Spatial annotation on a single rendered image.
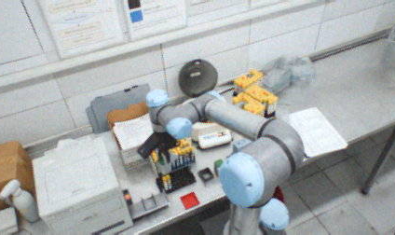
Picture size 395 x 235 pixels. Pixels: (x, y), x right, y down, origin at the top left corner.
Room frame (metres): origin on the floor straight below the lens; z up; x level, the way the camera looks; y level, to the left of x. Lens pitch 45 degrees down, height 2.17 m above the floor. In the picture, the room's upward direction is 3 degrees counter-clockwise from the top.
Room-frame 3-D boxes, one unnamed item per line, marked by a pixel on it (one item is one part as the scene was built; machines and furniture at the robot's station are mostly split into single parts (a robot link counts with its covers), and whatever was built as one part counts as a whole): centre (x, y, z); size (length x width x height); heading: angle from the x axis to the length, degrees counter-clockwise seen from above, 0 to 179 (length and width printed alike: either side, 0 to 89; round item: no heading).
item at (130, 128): (1.16, 0.32, 0.95); 0.29 x 0.25 x 0.15; 23
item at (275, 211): (0.57, -0.22, 1.11); 0.13 x 0.12 x 0.14; 125
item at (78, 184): (0.77, 0.47, 1.03); 0.31 x 0.27 x 0.30; 113
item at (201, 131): (1.25, -0.04, 0.94); 0.30 x 0.24 x 0.12; 14
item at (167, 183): (0.91, 0.13, 0.93); 0.17 x 0.09 x 0.11; 114
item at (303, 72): (1.67, -0.63, 0.94); 0.20 x 0.17 x 0.14; 95
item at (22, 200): (0.75, 0.75, 1.00); 0.09 x 0.08 x 0.24; 23
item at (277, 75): (1.60, -0.46, 0.97); 0.26 x 0.17 x 0.19; 130
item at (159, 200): (0.76, 0.26, 0.92); 0.21 x 0.07 x 0.05; 113
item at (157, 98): (0.85, 0.14, 1.40); 0.09 x 0.08 x 0.11; 35
